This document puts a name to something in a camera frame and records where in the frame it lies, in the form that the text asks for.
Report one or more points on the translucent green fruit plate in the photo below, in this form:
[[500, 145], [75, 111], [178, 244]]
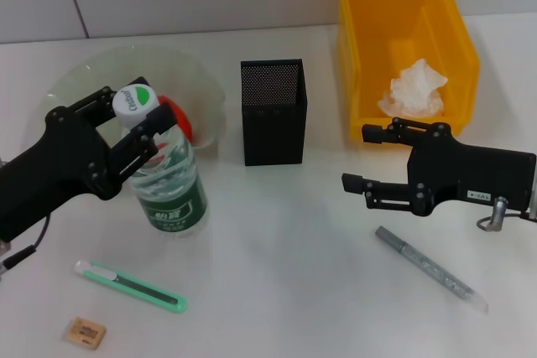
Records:
[[105, 64]]

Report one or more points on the grey glitter pen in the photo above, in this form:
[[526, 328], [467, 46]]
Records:
[[423, 263]]

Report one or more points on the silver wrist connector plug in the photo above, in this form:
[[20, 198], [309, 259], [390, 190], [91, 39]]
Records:
[[2, 271], [498, 211]]

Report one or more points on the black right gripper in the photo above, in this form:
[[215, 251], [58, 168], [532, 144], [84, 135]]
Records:
[[474, 173]]

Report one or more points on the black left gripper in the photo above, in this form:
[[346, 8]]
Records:
[[50, 165]]

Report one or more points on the white paper ball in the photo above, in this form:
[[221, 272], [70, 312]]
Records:
[[413, 89]]

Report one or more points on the silver right wrist connector plug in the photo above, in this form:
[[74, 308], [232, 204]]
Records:
[[498, 211]]

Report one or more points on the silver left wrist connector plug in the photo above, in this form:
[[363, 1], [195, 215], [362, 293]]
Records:
[[2, 271]]

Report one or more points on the green white utility knife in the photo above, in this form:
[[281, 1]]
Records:
[[138, 288]]

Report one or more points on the clear green label water bottle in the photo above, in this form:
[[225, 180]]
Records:
[[176, 190]]

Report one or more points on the black mesh pen holder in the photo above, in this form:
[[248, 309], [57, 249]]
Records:
[[272, 136]]

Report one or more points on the yellow plastic bin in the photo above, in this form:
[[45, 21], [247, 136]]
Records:
[[377, 18]]

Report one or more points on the tan eraser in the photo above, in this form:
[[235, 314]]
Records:
[[86, 333]]

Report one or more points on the red orange fruit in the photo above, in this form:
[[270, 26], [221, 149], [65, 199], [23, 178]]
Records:
[[184, 119]]

